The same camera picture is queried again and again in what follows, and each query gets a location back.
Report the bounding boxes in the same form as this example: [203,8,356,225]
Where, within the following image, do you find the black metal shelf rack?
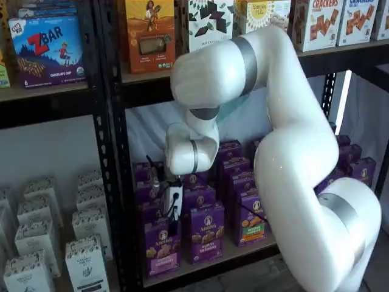
[0,0,128,292]
[94,0,389,292]

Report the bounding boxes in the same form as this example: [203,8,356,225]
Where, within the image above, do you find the white backdrop with teal stripe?
[126,70,379,171]

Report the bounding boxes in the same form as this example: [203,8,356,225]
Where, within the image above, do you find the white black patterned carton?
[3,251,56,292]
[14,221,61,279]
[16,199,64,229]
[65,234,111,292]
[0,187,15,214]
[75,186,107,214]
[75,169,104,191]
[24,177,63,204]
[72,207,114,261]

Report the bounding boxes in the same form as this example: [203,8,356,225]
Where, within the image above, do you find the yellow white Simple Mills box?
[233,0,291,37]

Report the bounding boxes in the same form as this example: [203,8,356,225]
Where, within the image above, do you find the wooden shelf board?
[45,182,122,292]
[142,234,283,288]
[0,82,91,103]
[121,39,389,85]

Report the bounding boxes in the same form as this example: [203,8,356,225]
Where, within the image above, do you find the blue snack bar box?
[16,0,78,19]

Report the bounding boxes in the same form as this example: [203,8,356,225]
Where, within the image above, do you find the purple box with green patch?
[233,186,270,248]

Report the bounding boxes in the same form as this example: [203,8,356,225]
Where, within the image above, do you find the blue Zbar snack box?
[8,15,86,89]

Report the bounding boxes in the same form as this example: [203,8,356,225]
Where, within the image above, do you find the yellow green snack box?
[0,0,12,89]

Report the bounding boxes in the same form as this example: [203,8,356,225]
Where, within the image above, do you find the orange snack box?
[120,0,176,75]

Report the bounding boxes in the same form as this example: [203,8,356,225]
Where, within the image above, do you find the purple box with pink patch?
[143,212,183,279]

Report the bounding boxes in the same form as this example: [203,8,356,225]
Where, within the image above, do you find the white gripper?
[165,179,185,237]

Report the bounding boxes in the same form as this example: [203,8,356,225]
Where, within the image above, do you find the white mint chocolate box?
[181,0,234,58]

